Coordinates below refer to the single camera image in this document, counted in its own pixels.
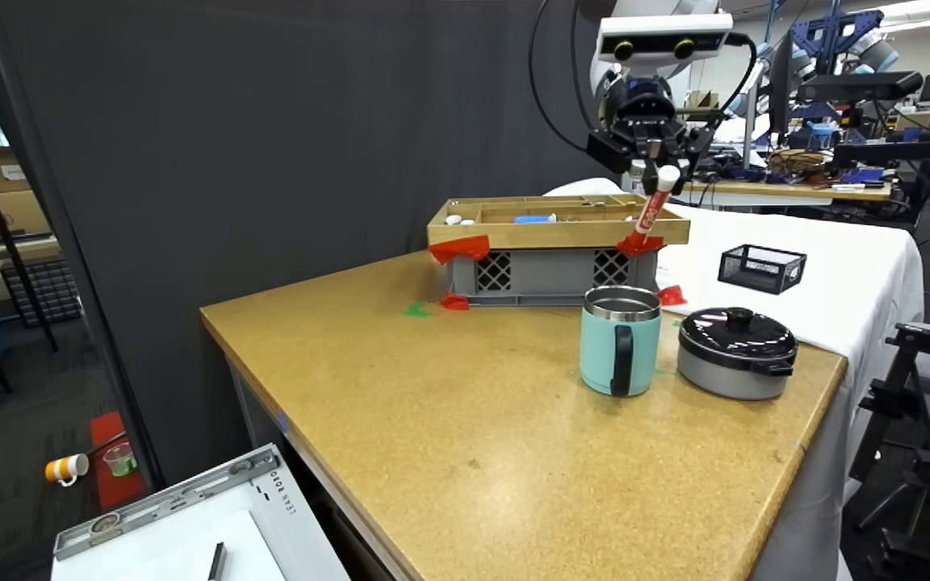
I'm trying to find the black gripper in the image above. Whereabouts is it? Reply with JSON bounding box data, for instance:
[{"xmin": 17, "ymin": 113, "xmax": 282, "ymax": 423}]
[{"xmin": 585, "ymin": 67, "xmax": 706, "ymax": 196}]

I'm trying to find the wooden cutlery tray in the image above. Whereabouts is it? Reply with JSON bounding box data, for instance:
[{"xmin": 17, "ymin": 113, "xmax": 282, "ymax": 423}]
[{"xmin": 424, "ymin": 190, "xmax": 695, "ymax": 253}]

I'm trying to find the wooden workbench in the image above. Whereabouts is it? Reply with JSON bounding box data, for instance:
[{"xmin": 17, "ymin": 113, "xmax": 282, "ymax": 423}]
[{"xmin": 686, "ymin": 173, "xmax": 898, "ymax": 214}]

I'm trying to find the grey plastic crate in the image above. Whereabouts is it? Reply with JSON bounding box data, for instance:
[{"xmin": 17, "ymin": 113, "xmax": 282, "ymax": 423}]
[{"xmin": 444, "ymin": 243, "xmax": 664, "ymax": 302}]

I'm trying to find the grey pot with black lid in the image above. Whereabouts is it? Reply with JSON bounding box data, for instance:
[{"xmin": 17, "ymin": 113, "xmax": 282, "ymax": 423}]
[{"xmin": 675, "ymin": 302, "xmax": 800, "ymax": 405}]

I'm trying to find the white table cloth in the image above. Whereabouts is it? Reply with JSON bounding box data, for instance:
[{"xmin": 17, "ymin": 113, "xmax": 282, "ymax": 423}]
[{"xmin": 542, "ymin": 173, "xmax": 927, "ymax": 581}]

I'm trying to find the black divider panel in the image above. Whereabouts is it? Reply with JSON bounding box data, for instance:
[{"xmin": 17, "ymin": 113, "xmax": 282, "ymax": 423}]
[{"xmin": 0, "ymin": 0, "xmax": 635, "ymax": 486}]

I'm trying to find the black folded stand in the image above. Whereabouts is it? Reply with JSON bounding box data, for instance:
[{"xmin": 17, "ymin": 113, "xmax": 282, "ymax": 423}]
[{"xmin": 840, "ymin": 320, "xmax": 930, "ymax": 581}]

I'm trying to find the black pen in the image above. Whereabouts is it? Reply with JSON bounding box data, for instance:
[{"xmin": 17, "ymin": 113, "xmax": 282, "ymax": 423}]
[{"xmin": 204, "ymin": 538, "xmax": 231, "ymax": 581}]

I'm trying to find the white whiteboard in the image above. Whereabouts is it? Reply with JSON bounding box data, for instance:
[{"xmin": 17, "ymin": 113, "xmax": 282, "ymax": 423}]
[{"xmin": 48, "ymin": 443, "xmax": 352, "ymax": 581}]

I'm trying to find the beige tape roll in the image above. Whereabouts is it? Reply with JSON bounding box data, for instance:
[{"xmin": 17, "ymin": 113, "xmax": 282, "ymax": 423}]
[{"xmin": 43, "ymin": 449, "xmax": 95, "ymax": 491}]

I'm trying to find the red corner bracket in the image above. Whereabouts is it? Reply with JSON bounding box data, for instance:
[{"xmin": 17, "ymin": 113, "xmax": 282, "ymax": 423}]
[
  {"xmin": 425, "ymin": 234, "xmax": 494, "ymax": 268},
  {"xmin": 613, "ymin": 234, "xmax": 668, "ymax": 258}
]

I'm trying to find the black camera cable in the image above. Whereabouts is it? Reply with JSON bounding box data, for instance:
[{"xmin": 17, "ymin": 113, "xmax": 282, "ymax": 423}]
[{"xmin": 697, "ymin": 29, "xmax": 762, "ymax": 145}]

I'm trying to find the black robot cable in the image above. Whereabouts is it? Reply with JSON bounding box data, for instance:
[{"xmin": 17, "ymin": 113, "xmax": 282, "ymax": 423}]
[{"xmin": 527, "ymin": 0, "xmax": 613, "ymax": 157}]

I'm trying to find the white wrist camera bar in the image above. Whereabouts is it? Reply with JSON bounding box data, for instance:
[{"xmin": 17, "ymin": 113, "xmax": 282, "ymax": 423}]
[{"xmin": 598, "ymin": 10, "xmax": 738, "ymax": 66}]

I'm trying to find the black wire basket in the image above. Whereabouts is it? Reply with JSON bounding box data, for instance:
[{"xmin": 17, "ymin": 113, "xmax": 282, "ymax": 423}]
[{"xmin": 714, "ymin": 243, "xmax": 812, "ymax": 298}]

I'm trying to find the teal cup with black handle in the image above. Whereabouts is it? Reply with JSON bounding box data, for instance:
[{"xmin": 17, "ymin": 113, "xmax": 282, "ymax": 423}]
[{"xmin": 575, "ymin": 282, "xmax": 664, "ymax": 399}]

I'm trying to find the blue metal frame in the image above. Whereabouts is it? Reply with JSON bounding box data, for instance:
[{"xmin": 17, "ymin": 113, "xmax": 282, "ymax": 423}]
[{"xmin": 784, "ymin": 0, "xmax": 888, "ymax": 78}]

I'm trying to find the black metal shelf frame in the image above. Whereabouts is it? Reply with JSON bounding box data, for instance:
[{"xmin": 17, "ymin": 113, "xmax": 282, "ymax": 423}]
[{"xmin": 0, "ymin": 182, "xmax": 61, "ymax": 356}]

